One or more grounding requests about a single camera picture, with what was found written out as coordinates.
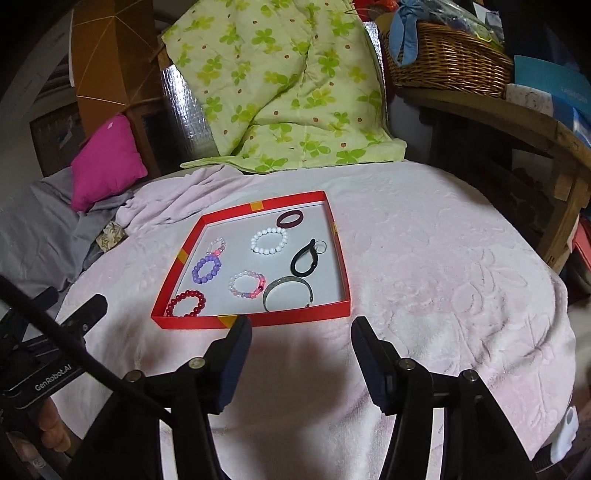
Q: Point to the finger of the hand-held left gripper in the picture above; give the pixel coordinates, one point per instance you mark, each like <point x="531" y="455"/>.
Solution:
<point x="83" y="314"/>

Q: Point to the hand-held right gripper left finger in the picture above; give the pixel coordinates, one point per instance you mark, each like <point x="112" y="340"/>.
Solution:
<point x="235" y="364"/>

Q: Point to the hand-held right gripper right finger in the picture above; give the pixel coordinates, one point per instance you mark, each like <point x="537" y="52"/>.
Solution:
<point x="369" y="364"/>

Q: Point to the red shallow tray box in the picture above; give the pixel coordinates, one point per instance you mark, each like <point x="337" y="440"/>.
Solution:
<point x="277" y="258"/>

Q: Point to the person's left hand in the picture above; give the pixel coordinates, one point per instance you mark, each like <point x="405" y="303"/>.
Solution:
<point x="48" y="427"/>

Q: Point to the silver bangle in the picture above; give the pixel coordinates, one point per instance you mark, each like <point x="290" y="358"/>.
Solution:
<point x="272" y="290"/>

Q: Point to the small patterned pouch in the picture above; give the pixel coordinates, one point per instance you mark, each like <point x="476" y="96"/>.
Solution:
<point x="111" y="235"/>

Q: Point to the pink embossed blanket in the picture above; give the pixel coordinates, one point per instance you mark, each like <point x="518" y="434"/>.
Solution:
<point x="415" y="286"/>

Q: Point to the grey cloth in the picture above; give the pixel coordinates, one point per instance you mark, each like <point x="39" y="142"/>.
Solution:
<point x="41" y="230"/>

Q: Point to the lilac crumpled sheet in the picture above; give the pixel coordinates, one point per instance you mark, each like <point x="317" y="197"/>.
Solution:
<point x="175" y="198"/>

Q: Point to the magenta pillow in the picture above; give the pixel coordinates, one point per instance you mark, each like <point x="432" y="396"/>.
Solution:
<point x="108" y="161"/>

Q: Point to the white plastic object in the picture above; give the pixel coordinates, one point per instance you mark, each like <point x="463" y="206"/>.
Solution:
<point x="564" y="434"/>

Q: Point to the wooden shelf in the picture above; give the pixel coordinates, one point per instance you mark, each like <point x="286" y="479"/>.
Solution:
<point x="531" y="138"/>

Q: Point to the green floral quilt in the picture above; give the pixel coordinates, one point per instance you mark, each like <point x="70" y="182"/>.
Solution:
<point x="286" y="83"/>

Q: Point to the white patterned box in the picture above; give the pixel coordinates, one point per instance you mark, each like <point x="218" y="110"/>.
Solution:
<point x="528" y="99"/>

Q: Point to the wicker basket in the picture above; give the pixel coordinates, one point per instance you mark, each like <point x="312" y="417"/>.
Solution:
<point x="450" y="64"/>

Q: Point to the blue cloth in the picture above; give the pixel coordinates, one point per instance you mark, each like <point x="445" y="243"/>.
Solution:
<point x="404" y="32"/>

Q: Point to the light blue box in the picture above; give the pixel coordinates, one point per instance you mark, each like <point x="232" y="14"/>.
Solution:
<point x="558" y="87"/>

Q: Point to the clear plastic bag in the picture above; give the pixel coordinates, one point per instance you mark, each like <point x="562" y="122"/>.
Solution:
<point x="461" y="18"/>

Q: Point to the wooden chair frame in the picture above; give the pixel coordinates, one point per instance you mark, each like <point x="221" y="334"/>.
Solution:
<point x="143" y="134"/>

